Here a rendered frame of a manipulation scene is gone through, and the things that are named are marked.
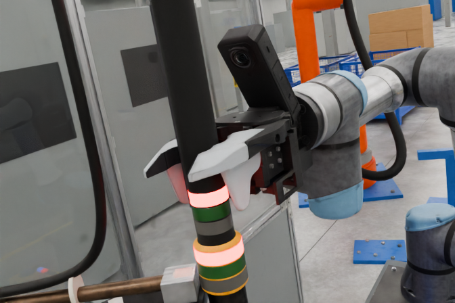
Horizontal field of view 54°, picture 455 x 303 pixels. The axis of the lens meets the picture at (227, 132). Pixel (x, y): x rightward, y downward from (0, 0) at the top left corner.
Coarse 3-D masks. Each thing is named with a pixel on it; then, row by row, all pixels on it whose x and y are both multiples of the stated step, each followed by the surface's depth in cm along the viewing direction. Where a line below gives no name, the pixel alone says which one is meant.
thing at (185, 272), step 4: (184, 268) 40; (188, 268) 40; (192, 268) 40; (176, 272) 40; (180, 272) 40; (184, 272) 40; (188, 272) 40; (192, 272) 40; (176, 276) 39; (180, 276) 39; (184, 276) 39; (196, 280) 40
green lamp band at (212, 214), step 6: (228, 198) 38; (222, 204) 37; (228, 204) 38; (192, 210) 38; (198, 210) 37; (204, 210) 37; (210, 210) 37; (216, 210) 37; (222, 210) 37; (228, 210) 38; (198, 216) 37; (204, 216) 37; (210, 216) 37; (216, 216) 37; (222, 216) 37
